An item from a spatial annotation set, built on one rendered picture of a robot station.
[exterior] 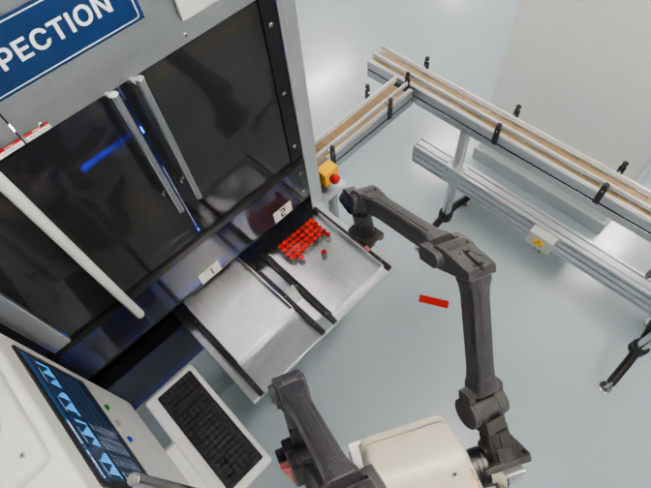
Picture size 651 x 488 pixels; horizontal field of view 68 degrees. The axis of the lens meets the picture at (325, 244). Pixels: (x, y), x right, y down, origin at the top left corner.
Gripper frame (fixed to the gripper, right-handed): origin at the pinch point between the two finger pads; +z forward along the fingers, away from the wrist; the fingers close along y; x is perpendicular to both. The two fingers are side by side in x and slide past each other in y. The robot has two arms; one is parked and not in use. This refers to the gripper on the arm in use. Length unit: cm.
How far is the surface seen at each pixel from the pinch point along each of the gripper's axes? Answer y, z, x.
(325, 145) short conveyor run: 56, 8, -30
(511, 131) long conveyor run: 2, 13, -84
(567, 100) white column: 7, 39, -142
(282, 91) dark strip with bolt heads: 30, -48, -4
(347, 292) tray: 3.9, 19.3, 10.7
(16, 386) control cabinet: 3, -49, 89
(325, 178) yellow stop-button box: 36.4, 1.4, -13.8
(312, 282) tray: 16.0, 17.4, 16.5
